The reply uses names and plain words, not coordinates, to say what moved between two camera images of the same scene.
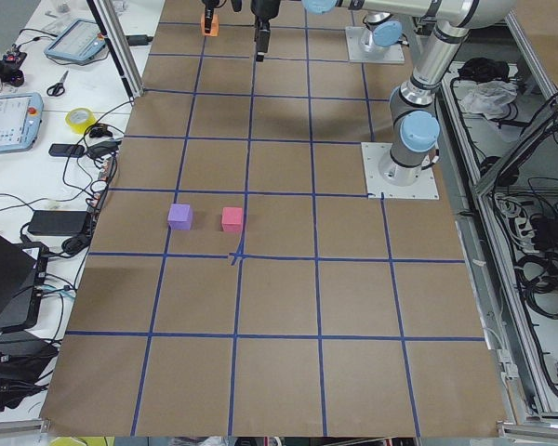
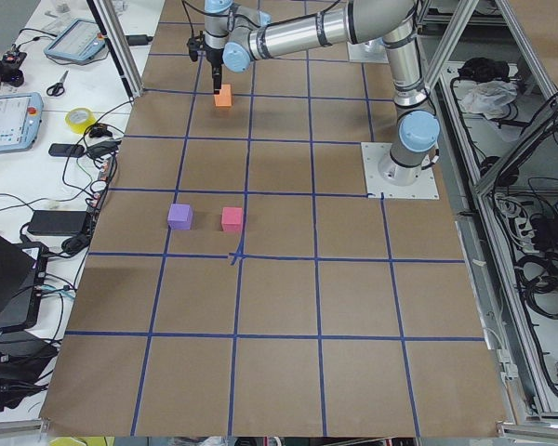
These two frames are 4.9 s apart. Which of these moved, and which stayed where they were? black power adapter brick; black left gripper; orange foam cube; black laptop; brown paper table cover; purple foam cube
Moved: black left gripper; orange foam cube
Stayed: brown paper table cover; black power adapter brick; black laptop; purple foam cube
